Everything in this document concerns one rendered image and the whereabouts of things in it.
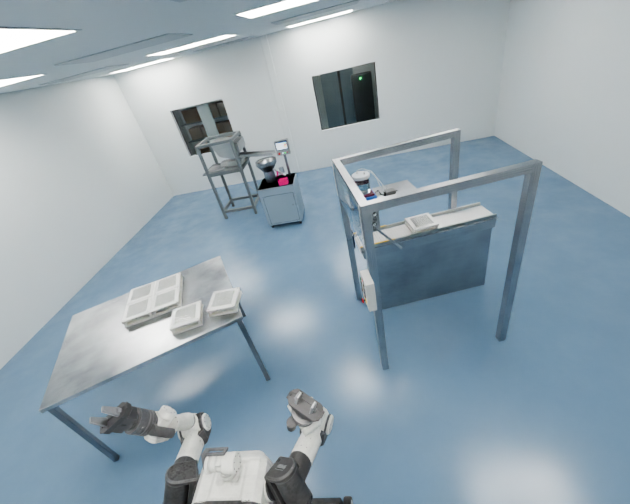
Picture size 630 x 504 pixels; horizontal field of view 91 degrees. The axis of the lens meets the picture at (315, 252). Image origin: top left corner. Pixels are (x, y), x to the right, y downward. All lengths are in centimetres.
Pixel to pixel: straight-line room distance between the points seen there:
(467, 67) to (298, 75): 350
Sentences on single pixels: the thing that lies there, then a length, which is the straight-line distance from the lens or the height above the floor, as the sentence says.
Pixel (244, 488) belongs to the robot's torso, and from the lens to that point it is 138.
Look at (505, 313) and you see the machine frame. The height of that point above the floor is 37.
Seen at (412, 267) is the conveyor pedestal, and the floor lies 49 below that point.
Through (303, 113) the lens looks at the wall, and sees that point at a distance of 766.
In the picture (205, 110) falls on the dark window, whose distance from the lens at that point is 825.
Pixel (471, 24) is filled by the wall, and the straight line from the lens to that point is 797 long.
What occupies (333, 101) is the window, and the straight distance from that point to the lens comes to 770.
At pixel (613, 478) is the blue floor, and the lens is 302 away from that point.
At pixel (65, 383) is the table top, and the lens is 312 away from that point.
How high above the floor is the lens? 258
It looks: 33 degrees down
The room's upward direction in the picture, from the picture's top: 14 degrees counter-clockwise
